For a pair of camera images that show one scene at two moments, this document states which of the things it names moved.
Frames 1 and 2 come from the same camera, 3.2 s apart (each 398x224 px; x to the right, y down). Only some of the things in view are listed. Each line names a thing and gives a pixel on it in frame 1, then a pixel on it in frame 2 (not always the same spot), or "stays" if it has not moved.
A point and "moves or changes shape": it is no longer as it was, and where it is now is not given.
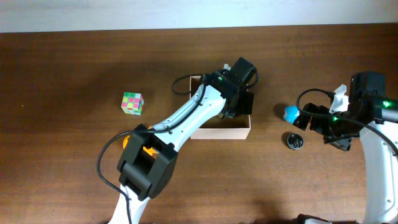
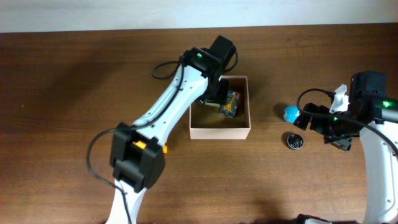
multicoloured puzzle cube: x=132 y=103 moves or changes shape
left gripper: x=245 y=103 -> x=219 y=94
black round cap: x=295 y=141 stays
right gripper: x=310 y=117 stays
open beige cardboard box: x=220 y=128 stays
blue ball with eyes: x=290 y=114 stays
